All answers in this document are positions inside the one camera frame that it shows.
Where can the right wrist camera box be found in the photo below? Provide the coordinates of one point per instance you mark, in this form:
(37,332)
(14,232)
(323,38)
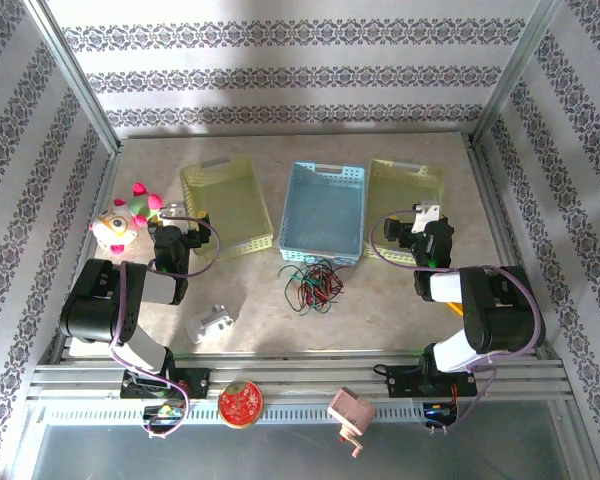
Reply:
(423,215)

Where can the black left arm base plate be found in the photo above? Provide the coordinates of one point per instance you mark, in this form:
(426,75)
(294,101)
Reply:
(200,382)

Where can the aluminium side rail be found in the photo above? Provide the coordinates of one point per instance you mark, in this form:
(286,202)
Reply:
(485,180)
(111,170)

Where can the blue perforated plastic basket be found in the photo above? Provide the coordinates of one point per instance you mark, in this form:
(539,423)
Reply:
(322,210)

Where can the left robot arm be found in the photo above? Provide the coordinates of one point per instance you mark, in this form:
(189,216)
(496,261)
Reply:
(100,305)

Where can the pink plastic hand-crank device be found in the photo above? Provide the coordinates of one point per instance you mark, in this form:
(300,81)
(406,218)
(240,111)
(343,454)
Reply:
(351,411)

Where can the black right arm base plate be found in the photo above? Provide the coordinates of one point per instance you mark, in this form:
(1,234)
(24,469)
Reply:
(405,382)

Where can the small yellow object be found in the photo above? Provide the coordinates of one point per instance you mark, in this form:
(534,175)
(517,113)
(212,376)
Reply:
(455,308)

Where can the yellow perforated plastic basket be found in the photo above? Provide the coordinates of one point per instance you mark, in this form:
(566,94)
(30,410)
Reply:
(230,205)
(400,190)

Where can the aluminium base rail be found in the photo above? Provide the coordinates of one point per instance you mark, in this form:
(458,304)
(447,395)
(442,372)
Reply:
(305,375)

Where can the plush toy pink green white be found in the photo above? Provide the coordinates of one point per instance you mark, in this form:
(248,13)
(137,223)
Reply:
(122,220)

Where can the red round tin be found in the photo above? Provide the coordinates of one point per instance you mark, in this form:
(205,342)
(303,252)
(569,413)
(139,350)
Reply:
(240,404)

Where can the grey metal panel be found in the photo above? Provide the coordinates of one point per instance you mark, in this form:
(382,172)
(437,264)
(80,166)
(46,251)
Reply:
(280,455)

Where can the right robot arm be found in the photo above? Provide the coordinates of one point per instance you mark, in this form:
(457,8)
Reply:
(500,310)

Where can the aluminium corner post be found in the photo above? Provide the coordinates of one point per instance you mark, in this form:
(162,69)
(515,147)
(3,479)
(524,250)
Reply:
(517,70)
(70,75)

